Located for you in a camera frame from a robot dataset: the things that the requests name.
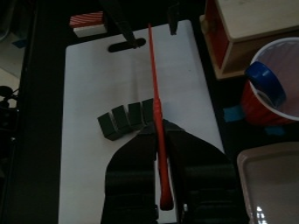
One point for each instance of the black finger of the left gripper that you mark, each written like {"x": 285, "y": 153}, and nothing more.
{"x": 174, "y": 20}
{"x": 121, "y": 23}

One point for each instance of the white cutting board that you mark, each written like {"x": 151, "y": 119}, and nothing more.
{"x": 98, "y": 87}

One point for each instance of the blue tape mark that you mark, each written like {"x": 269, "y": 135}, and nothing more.
{"x": 276, "y": 130}
{"x": 234, "y": 113}

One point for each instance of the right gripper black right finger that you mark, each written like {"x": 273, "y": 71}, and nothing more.
{"x": 202, "y": 180}

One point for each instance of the wooden box with red inside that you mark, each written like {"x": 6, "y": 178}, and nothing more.
{"x": 249, "y": 29}

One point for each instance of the black gear stand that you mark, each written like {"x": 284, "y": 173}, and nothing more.
{"x": 7, "y": 113}

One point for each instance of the red toy knife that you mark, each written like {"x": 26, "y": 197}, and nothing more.
{"x": 161, "y": 140}

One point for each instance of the salmon nigiri toy block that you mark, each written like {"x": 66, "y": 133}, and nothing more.
{"x": 87, "y": 24}

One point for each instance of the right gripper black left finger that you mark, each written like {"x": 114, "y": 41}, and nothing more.
{"x": 130, "y": 175}

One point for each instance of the red plastic cup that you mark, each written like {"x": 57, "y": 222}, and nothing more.
{"x": 260, "y": 112}

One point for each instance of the beige plastic plate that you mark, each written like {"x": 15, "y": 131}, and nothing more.
{"x": 273, "y": 186}

